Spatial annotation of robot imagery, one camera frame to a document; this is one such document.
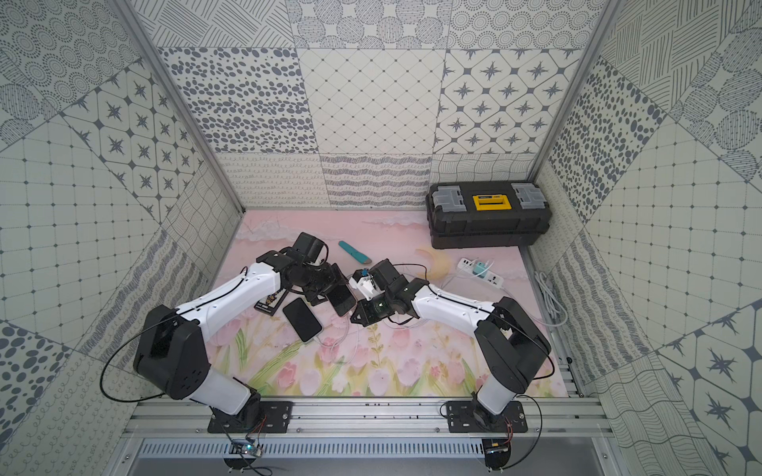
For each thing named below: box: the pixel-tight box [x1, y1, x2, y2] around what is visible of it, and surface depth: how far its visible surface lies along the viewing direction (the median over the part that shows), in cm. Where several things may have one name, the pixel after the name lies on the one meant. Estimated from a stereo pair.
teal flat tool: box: [338, 239, 373, 264], surface depth 109 cm
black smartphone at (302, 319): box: [281, 297, 323, 343], surface depth 92 cm
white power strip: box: [457, 257, 505, 289], surface depth 100 cm
